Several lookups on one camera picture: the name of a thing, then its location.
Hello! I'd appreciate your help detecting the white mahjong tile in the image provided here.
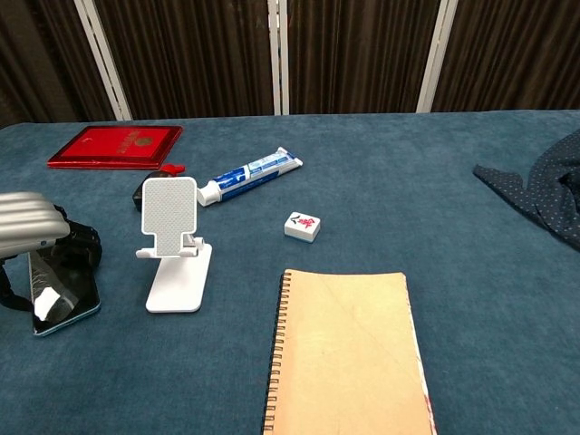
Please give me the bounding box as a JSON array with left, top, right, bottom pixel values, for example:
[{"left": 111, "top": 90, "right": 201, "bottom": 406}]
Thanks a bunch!
[{"left": 284, "top": 210, "right": 322, "bottom": 244}]

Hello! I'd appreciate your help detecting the white phone stand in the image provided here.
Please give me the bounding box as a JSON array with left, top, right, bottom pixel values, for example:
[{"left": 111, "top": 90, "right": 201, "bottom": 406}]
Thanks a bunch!
[{"left": 135, "top": 176, "right": 214, "bottom": 314}]

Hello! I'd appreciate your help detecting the black smartphone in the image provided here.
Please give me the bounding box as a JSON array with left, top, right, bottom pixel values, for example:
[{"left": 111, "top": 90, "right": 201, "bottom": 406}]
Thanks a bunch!
[{"left": 27, "top": 246, "right": 102, "bottom": 337}]

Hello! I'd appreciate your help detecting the blue white toothpaste tube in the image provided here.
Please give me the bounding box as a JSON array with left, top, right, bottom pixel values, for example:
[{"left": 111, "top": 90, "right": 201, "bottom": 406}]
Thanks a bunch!
[{"left": 197, "top": 146, "right": 305, "bottom": 208}]

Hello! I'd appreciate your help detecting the white screen frame post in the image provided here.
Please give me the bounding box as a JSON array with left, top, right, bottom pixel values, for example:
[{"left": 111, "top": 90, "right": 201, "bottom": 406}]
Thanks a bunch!
[
  {"left": 415, "top": 0, "right": 459, "bottom": 114},
  {"left": 73, "top": 0, "right": 133, "bottom": 121},
  {"left": 266, "top": 0, "right": 291, "bottom": 116}
]

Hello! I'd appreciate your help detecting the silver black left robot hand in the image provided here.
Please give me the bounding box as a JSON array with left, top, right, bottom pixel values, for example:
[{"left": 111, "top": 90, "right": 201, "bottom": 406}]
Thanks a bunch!
[{"left": 0, "top": 190, "right": 103, "bottom": 313}]

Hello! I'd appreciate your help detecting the tan spiral notebook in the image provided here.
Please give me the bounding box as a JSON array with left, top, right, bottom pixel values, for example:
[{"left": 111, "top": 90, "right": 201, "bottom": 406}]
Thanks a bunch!
[{"left": 261, "top": 268, "right": 439, "bottom": 435}]

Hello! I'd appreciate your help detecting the navy dotted cloth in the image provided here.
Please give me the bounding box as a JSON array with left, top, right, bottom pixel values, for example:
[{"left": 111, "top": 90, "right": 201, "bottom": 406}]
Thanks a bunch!
[{"left": 472, "top": 128, "right": 580, "bottom": 253}]

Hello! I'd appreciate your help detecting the blue velvet tablecloth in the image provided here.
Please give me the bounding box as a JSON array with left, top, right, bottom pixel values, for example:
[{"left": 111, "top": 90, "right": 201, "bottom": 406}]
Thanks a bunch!
[{"left": 0, "top": 110, "right": 580, "bottom": 435}]

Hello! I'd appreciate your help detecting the brown pleated screen fabric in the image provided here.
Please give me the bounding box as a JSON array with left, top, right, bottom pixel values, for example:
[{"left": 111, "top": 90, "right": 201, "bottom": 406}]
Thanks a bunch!
[{"left": 0, "top": 0, "right": 580, "bottom": 130}]

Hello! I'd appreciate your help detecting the red certificate folder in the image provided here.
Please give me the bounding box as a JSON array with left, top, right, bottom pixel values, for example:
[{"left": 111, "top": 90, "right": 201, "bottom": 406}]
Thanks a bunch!
[{"left": 46, "top": 125, "right": 185, "bottom": 171}]

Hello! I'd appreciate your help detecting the black object with red cap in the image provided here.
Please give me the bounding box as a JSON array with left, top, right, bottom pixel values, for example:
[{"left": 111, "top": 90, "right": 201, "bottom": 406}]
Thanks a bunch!
[{"left": 131, "top": 163, "right": 187, "bottom": 212}]

